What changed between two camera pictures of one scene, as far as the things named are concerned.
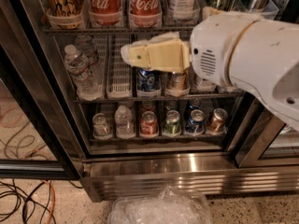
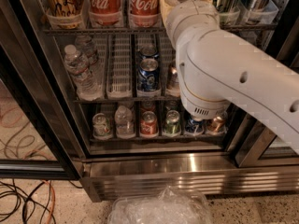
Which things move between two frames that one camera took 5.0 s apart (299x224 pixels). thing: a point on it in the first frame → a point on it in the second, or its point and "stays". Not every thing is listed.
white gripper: x=218 y=44 → x=191 y=12
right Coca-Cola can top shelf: x=145 y=7 stays
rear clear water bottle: x=86 y=46 stays
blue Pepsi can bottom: x=195 y=123 stays
